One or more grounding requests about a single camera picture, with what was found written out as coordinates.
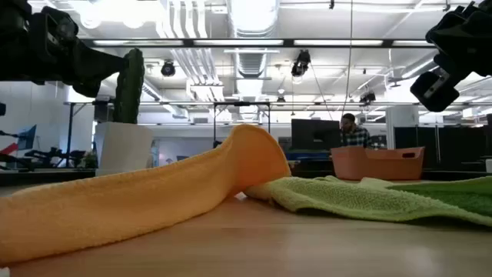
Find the white room column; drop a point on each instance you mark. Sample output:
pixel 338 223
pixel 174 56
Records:
pixel 401 125

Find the person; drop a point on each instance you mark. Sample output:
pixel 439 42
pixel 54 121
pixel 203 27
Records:
pixel 355 132

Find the white hexagonal plant pot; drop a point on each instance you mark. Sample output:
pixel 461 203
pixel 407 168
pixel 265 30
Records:
pixel 123 148

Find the black overhead crossbar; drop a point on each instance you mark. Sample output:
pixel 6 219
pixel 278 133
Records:
pixel 288 42

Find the black computer monitor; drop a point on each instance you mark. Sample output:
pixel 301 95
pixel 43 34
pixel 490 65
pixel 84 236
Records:
pixel 313 134

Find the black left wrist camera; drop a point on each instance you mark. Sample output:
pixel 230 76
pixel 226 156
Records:
pixel 52 31

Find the green microfiber towel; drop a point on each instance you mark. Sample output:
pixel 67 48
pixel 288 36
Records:
pixel 346 196

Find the orange plastic basket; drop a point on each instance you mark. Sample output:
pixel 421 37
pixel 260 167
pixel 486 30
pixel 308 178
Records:
pixel 380 163

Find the blue and red panel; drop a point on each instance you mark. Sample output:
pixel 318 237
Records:
pixel 23 140

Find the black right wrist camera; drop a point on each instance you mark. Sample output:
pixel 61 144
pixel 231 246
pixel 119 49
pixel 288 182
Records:
pixel 432 92

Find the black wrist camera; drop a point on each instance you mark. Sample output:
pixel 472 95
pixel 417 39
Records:
pixel 432 92
pixel 52 31

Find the black ceiling spotlight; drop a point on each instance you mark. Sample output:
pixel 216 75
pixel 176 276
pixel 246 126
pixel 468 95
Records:
pixel 368 97
pixel 301 63
pixel 168 69

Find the black background robot arm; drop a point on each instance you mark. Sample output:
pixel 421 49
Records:
pixel 46 155

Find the black room cabinets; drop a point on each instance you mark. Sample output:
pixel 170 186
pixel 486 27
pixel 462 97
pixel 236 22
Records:
pixel 442 148

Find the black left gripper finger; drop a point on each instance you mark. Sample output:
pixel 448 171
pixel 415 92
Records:
pixel 98 71

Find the small green plant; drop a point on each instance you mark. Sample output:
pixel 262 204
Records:
pixel 90 159

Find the green cactus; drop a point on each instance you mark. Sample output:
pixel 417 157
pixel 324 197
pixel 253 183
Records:
pixel 128 88

